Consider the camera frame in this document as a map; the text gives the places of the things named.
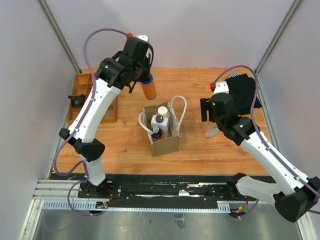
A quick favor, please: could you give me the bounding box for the clear bottle pink cap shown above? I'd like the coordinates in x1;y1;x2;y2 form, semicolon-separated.
204;125;220;138

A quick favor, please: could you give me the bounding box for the left aluminium frame post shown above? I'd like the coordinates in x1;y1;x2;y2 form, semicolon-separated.
36;0;82;74

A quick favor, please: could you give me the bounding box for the aluminium frame post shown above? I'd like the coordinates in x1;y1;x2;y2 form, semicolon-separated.
36;0;82;74
253;0;305;76

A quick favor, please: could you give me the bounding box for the blue white striped cloth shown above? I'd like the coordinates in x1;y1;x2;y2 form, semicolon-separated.
229;71;241;78

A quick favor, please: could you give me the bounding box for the wooden compartment tray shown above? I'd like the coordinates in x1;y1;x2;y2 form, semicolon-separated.
66;72;119;126

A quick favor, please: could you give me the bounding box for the beige canvas bag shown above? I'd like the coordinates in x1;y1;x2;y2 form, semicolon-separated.
138;95;188;157

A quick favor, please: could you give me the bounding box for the cream bottle beige cap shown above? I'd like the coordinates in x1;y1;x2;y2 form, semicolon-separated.
156;106;170;118

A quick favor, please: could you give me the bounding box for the orange bottle blue pump collar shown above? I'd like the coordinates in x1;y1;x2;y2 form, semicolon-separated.
140;73;157;100

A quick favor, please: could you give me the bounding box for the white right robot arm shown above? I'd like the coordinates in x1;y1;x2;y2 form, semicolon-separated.
200;81;320;223

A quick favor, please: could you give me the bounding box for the black garment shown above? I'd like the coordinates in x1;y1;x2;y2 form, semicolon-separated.
225;73;256;115

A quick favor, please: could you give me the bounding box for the rolled tie orange pattern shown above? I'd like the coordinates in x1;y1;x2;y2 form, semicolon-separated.
68;94;86;108

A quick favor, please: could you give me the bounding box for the white bottle grey cap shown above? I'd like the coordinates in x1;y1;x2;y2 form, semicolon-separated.
150;115;169;133

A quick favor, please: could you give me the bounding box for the right aluminium frame post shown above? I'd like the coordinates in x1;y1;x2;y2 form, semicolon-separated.
253;0;305;76

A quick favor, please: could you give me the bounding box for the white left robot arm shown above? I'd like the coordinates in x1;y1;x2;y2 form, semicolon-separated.
59;35;154;198

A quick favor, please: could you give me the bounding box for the white slotted cable duct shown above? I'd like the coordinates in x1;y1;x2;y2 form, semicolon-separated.
42;201;231;213

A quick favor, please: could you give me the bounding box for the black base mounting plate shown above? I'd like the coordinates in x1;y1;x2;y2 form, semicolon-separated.
77;173;258;208

